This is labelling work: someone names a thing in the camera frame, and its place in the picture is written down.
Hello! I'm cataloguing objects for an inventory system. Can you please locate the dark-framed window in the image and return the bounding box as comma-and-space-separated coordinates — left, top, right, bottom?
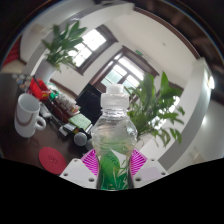
68, 24, 118, 75

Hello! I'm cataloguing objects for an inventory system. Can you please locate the red box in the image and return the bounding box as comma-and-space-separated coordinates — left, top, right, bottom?
28, 78, 52, 101

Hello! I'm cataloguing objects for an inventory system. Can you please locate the large-leafed potted plant, white pot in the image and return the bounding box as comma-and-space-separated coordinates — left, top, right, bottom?
124, 70, 186, 151

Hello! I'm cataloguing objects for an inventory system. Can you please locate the dark wooden glazed door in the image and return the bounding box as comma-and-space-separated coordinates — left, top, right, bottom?
89, 45, 160, 95

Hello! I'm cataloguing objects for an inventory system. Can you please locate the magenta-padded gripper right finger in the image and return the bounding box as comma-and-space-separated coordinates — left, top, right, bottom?
128, 148, 169, 189

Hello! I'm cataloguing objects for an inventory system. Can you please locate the white ceramic mug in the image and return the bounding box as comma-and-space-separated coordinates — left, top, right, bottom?
13, 92, 47, 139

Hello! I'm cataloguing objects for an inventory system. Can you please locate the clear green-labelled drink bottle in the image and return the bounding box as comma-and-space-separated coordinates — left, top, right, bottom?
90, 83, 139, 191

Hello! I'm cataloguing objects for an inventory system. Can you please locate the flat round red coaster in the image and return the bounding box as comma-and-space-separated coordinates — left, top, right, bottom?
38, 146, 68, 176

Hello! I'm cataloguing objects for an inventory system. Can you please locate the green notebook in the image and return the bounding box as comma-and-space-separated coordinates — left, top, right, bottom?
68, 113, 93, 132

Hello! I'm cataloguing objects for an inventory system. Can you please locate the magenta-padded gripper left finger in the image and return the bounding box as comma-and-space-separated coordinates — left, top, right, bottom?
59, 148, 100, 190

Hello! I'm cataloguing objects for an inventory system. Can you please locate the small-leafed potted plant, white pot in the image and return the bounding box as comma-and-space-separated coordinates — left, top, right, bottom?
34, 20, 88, 84

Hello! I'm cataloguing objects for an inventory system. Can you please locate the grey round speaker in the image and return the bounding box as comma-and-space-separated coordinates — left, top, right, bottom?
73, 131, 89, 147
84, 138, 95, 152

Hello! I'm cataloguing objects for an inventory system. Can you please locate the black chair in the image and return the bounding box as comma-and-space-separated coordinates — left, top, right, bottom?
75, 83, 104, 126

